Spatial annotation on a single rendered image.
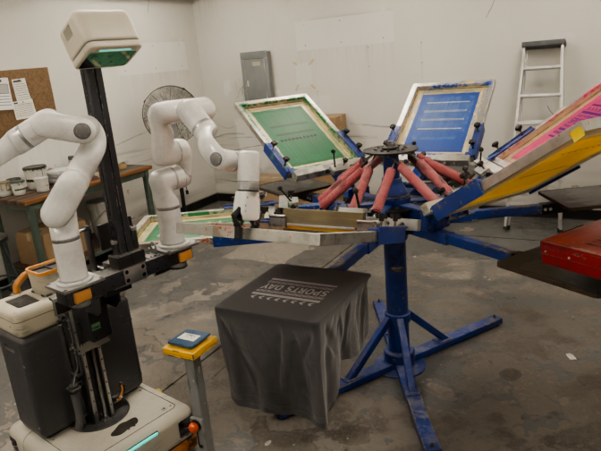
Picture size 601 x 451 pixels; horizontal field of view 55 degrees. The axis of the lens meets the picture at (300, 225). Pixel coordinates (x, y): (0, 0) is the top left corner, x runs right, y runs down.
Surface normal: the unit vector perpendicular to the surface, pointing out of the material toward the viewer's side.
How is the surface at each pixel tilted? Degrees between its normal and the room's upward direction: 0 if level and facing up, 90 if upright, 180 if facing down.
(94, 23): 64
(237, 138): 90
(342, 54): 90
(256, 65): 90
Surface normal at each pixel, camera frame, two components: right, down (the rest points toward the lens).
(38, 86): 0.87, 0.07
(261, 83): -0.48, 0.29
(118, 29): 0.65, -0.32
